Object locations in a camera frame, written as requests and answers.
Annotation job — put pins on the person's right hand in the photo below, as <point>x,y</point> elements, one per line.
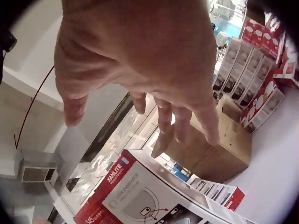
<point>130,51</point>

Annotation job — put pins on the person's right index finger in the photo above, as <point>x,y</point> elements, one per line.
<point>139,102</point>

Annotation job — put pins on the person's right ring finger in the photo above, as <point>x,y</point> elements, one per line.
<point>180,128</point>

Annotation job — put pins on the person's right middle finger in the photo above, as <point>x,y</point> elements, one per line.
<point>164,116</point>

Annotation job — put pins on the person's right thumb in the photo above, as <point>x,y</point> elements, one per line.
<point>74,109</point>

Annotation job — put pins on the person's right little finger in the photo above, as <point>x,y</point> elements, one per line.
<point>206,126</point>

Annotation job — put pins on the brown cardboard box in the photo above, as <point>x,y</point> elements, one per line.
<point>217,158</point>

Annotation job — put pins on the small flat red white box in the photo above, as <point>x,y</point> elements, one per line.
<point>219,191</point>

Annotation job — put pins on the stack of red white cartons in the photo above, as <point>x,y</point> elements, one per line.
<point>259,77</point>

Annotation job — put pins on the large red white lamp box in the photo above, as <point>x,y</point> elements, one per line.
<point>130,193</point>

